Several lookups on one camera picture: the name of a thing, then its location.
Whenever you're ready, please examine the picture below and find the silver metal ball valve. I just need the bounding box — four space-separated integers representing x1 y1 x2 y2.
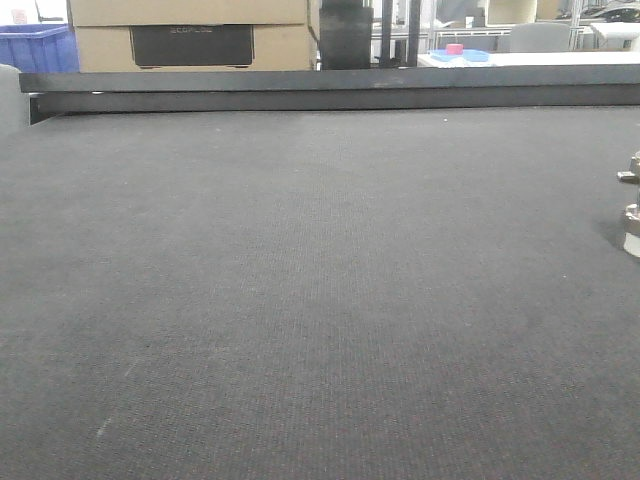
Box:
616 152 640 258

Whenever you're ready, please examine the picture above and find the black conveyor belt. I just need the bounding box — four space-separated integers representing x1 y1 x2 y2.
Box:
1 108 639 479

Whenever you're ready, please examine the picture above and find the cardboard box with black print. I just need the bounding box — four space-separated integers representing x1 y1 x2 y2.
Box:
68 0 320 73

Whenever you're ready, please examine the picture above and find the black cylindrical bin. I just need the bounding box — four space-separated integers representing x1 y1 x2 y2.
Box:
319 1 374 70

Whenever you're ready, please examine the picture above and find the blue tray on table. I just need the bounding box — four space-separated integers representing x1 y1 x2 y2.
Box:
429 48 491 63

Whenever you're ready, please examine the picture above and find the red tape roll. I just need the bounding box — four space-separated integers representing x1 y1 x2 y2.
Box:
445 43 464 56

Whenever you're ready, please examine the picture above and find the white background table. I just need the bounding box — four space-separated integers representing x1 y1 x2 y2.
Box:
418 51 639 68

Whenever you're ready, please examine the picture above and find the blue plastic crate background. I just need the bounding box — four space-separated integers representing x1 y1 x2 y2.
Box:
1 24 79 73

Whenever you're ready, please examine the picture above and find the black conveyor side rail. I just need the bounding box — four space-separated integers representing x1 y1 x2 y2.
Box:
19 64 639 116

